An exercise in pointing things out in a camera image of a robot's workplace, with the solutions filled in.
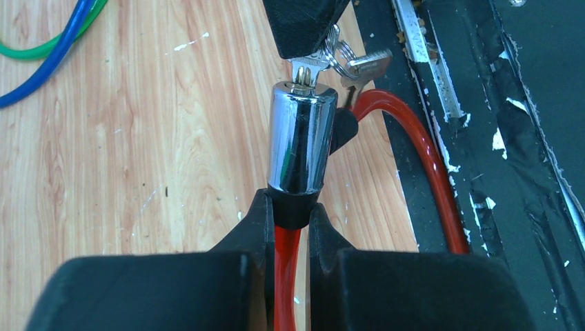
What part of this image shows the blue cable lock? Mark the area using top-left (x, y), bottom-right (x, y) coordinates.
top-left (1, 0), bottom-right (94, 108)

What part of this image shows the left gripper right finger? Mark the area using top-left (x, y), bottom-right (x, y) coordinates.
top-left (308, 204), bottom-right (536, 330)

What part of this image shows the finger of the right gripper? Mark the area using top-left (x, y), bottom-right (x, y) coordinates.
top-left (262, 0), bottom-right (349, 60)

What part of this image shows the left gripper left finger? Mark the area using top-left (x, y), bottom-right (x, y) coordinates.
top-left (26, 190), bottom-right (274, 330)

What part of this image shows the green cable lock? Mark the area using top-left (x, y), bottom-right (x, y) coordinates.
top-left (1, 0), bottom-right (108, 61)

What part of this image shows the red cable lock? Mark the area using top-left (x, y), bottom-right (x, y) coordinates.
top-left (267, 81), bottom-right (469, 330)

